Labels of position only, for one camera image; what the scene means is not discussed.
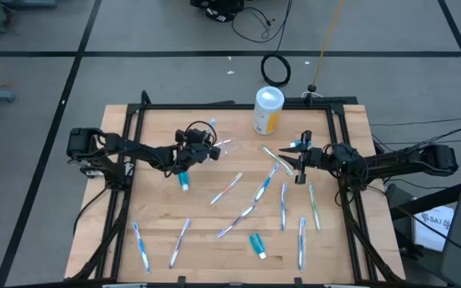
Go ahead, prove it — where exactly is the purple white toothbrush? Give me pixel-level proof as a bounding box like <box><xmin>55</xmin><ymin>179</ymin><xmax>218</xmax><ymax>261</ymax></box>
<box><xmin>167</xmin><ymin>217</ymin><xmax>193</xmax><ymax>270</ymax></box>
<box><xmin>216</xmin><ymin>204</ymin><xmax>258</xmax><ymax>239</ymax></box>

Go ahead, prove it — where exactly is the black left wrist camera cable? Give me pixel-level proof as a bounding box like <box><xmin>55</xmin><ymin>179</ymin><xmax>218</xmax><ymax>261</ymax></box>
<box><xmin>184</xmin><ymin>119</ymin><xmax>218</xmax><ymax>141</ymax></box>

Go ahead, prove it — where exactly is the black metal beam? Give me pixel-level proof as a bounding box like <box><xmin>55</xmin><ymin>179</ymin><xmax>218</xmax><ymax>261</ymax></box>
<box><xmin>389</xmin><ymin>174</ymin><xmax>461</xmax><ymax>222</ymax></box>

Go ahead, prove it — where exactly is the white printed paper sheet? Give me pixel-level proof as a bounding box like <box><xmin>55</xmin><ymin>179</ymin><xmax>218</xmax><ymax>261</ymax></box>
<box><xmin>411</xmin><ymin>205</ymin><xmax>455</xmax><ymax>254</ymax></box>

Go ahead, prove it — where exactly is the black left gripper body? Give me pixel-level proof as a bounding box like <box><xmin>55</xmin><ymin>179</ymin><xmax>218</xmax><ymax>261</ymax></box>
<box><xmin>174</xmin><ymin>128</ymin><xmax>222</xmax><ymax>171</ymax></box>

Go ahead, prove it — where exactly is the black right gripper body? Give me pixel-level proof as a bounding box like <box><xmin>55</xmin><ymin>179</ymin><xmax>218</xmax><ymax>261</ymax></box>
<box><xmin>295</xmin><ymin>130</ymin><xmax>330</xmax><ymax>185</ymax></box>

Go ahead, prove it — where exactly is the black loose floor cable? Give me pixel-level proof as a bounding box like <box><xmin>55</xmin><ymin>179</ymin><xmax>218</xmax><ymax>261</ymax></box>
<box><xmin>230</xmin><ymin>0</ymin><xmax>295</xmax><ymax>55</ymax></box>

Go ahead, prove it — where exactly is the yellow hanging cord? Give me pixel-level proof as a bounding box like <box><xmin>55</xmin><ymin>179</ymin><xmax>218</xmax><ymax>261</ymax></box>
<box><xmin>312</xmin><ymin>0</ymin><xmax>346</xmax><ymax>86</ymax></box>

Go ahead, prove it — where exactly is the clear plastic toothbrush holder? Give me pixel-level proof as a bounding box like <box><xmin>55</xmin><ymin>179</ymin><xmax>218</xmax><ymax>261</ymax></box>
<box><xmin>208</xmin><ymin>137</ymin><xmax>243</xmax><ymax>159</ymax></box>

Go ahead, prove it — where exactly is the person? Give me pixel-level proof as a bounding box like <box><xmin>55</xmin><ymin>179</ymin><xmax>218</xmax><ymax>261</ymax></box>
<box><xmin>189</xmin><ymin>0</ymin><xmax>244</xmax><ymax>24</ymax></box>

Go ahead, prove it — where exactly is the green white toothbrush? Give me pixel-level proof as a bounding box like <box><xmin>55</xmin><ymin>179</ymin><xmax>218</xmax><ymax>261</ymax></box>
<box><xmin>259</xmin><ymin>144</ymin><xmax>296</xmax><ymax>178</ymax></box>
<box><xmin>308</xmin><ymin>182</ymin><xmax>323</xmax><ymax>234</ymax></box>

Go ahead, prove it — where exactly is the black coiled floor cable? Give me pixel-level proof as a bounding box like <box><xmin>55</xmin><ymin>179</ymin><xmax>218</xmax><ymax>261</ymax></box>
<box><xmin>259</xmin><ymin>52</ymin><xmax>293</xmax><ymax>89</ymax></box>

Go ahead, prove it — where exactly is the white yellow wipes canister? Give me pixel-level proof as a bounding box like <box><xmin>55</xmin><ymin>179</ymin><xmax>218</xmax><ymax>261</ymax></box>
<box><xmin>252</xmin><ymin>86</ymin><xmax>286</xmax><ymax>136</ymax></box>

